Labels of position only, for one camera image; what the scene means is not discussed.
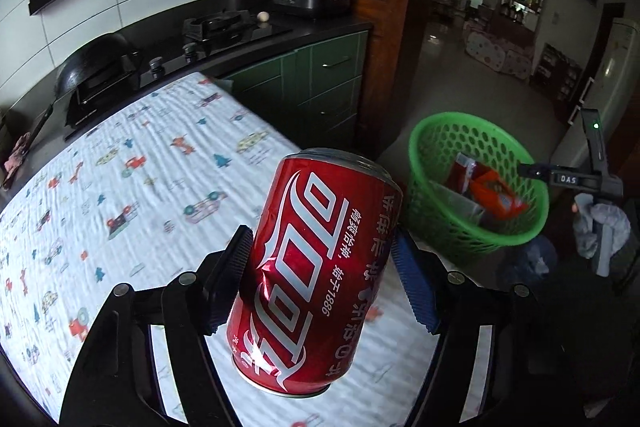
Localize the black wok with handle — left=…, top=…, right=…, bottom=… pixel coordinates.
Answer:
left=1, top=32, right=140, bottom=191

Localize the white egg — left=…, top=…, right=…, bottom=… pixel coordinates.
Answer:
left=257, top=11, right=270, bottom=23

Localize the polka dot play fence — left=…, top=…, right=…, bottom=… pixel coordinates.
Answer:
left=464, top=30, right=533, bottom=80

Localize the green kitchen cabinet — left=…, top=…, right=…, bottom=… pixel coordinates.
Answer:
left=227, top=31, right=369, bottom=135

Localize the red cola can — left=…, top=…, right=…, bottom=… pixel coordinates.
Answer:
left=227, top=148, right=402, bottom=398

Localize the right hand in grey glove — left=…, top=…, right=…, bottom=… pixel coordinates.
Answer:
left=572, top=194, right=631, bottom=259

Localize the pink cloth rag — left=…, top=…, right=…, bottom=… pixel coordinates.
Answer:
left=3, top=132, right=32, bottom=176

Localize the white refrigerator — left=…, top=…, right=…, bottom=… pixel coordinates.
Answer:
left=550, top=18, right=639, bottom=167

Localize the orange snack wrapper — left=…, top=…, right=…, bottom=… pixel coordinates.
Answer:
left=469, top=168, right=529, bottom=221

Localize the white patterned tablecloth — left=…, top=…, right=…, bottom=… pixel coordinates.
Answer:
left=0, top=70, right=442, bottom=427

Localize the black gas stove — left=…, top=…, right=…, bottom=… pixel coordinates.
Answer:
left=64, top=8, right=294, bottom=128

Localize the silver foil paper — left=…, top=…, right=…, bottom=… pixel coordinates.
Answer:
left=431, top=181, right=485, bottom=225

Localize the green plastic mesh basket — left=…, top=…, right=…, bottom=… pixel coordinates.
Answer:
left=407, top=112, right=549, bottom=265

